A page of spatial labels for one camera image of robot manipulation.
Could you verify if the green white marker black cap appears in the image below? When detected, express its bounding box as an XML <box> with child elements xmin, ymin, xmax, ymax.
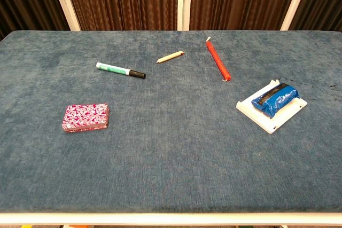
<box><xmin>96</xmin><ymin>62</ymin><xmax>146</xmax><ymax>80</ymax></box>

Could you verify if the red candle stick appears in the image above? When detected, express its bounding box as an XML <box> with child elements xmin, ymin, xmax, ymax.
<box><xmin>205</xmin><ymin>36</ymin><xmax>231</xmax><ymax>82</ymax></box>

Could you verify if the white table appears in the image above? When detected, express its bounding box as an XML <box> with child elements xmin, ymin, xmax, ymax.
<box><xmin>0</xmin><ymin>213</ymin><xmax>342</xmax><ymax>226</ymax></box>

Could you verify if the blue foil snack packet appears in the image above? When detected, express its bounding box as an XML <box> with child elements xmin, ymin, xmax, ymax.
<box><xmin>251</xmin><ymin>83</ymin><xmax>300</xmax><ymax>119</ymax></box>

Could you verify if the white plastic tray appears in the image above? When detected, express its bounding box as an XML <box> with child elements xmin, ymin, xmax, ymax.
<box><xmin>236</xmin><ymin>79</ymin><xmax>308</xmax><ymax>135</ymax></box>

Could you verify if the blue fabric table mat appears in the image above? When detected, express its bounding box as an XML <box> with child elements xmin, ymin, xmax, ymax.
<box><xmin>0</xmin><ymin>30</ymin><xmax>342</xmax><ymax>214</ymax></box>

